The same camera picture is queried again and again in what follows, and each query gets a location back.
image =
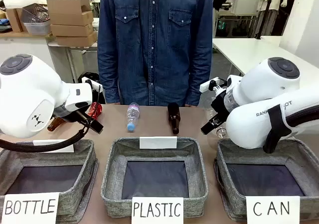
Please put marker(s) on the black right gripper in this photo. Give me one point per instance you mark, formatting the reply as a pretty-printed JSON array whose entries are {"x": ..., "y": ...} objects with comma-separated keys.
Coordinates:
[{"x": 220, "y": 107}]

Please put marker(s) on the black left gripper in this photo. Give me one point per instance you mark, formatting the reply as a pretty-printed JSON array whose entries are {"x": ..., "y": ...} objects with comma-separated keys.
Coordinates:
[{"x": 91, "y": 125}]

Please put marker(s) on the crushed red can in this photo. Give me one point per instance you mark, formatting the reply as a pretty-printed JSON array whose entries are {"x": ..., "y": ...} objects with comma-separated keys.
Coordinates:
[{"x": 96, "y": 109}]

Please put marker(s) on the brown glass bottle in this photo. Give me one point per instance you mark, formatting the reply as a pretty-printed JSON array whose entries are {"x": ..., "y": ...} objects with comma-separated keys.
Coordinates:
[
  {"x": 56, "y": 124},
  {"x": 173, "y": 117}
]

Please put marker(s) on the small blue-capped water bottle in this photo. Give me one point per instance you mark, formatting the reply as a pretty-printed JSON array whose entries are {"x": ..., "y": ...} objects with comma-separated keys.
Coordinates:
[{"x": 132, "y": 115}]

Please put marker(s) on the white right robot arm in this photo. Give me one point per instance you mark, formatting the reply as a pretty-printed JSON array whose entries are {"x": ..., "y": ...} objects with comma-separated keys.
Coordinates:
[{"x": 254, "y": 124}]

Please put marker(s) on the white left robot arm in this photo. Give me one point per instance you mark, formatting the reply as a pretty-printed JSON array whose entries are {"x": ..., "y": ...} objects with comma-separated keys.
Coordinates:
[{"x": 25, "y": 97}]

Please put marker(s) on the grey basket labelled bottle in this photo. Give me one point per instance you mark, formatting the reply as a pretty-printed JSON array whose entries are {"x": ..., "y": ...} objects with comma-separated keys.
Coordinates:
[{"x": 82, "y": 159}]

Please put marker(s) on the grey basket labelled plastic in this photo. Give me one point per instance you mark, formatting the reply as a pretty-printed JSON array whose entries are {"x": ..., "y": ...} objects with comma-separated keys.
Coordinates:
[{"x": 114, "y": 164}]

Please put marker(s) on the grey basket labelled can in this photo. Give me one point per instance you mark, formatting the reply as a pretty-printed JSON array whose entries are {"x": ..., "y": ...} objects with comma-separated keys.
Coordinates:
[{"x": 224, "y": 174}]

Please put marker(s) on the paper sign reading can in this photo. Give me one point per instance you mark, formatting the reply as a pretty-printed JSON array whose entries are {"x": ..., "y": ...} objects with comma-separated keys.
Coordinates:
[{"x": 272, "y": 209}]

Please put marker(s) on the blank white card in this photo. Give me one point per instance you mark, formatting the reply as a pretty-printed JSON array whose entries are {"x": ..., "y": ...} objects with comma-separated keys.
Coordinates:
[
  {"x": 62, "y": 148},
  {"x": 158, "y": 142}
]

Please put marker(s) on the white table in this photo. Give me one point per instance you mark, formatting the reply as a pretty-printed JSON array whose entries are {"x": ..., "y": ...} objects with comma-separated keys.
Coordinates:
[{"x": 249, "y": 52}]

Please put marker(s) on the flat cardboard box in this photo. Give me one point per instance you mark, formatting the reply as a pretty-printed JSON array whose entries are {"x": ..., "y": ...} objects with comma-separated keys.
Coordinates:
[
  {"x": 77, "y": 40},
  {"x": 72, "y": 30},
  {"x": 72, "y": 18}
]

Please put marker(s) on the person in denim shirt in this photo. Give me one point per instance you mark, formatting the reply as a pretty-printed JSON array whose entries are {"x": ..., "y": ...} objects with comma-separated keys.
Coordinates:
[{"x": 154, "y": 47}]

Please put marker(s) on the paper sign reading plastic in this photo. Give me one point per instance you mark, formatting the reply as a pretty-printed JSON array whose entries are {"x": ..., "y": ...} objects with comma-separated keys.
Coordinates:
[{"x": 157, "y": 210}]

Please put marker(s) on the white shelf bench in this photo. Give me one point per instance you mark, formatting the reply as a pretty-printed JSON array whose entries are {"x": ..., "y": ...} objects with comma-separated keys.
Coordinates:
[{"x": 30, "y": 44}]

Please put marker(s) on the paper sign reading bottle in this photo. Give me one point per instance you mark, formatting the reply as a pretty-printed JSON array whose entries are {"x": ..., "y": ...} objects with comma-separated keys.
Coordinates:
[{"x": 30, "y": 207}]

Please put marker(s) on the clear plastic bin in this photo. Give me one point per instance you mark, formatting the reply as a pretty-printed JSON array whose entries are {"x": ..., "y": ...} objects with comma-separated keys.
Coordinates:
[{"x": 37, "y": 26}]

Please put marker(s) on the open cardboard box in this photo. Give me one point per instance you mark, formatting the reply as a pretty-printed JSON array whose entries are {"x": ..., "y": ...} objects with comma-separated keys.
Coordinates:
[{"x": 67, "y": 6}]

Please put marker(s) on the black pole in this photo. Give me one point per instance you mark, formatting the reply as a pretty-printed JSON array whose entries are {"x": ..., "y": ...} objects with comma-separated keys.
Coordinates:
[{"x": 264, "y": 12}]

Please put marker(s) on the white box machine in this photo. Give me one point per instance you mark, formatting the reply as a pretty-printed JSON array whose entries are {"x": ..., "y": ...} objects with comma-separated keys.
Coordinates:
[{"x": 245, "y": 3}]

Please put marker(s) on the small cardboard box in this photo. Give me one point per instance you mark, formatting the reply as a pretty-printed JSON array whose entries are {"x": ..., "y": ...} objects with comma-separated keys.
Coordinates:
[{"x": 13, "y": 20}]

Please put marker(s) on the person in white coat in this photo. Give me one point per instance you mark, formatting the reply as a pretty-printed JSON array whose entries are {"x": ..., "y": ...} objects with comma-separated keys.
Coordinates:
[{"x": 274, "y": 5}]

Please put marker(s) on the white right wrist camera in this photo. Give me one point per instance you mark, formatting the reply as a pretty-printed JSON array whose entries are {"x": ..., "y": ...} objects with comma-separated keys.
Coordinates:
[{"x": 207, "y": 85}]

